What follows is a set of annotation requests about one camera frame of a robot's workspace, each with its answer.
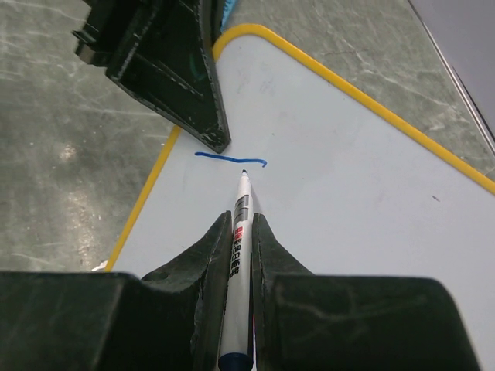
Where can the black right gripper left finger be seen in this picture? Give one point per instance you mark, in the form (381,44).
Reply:
(169,319)

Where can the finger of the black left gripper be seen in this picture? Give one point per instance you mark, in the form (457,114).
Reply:
(165,61)

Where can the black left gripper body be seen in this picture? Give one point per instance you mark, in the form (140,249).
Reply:
(103,30)

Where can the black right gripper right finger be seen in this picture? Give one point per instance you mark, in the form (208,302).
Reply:
(306,321)

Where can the white blue whiteboard marker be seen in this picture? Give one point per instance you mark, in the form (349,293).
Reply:
(236,343)

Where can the yellow framed whiteboard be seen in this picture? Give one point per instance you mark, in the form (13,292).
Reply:
(347,186)

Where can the blue studded building plate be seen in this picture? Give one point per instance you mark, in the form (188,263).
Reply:
(229,6)

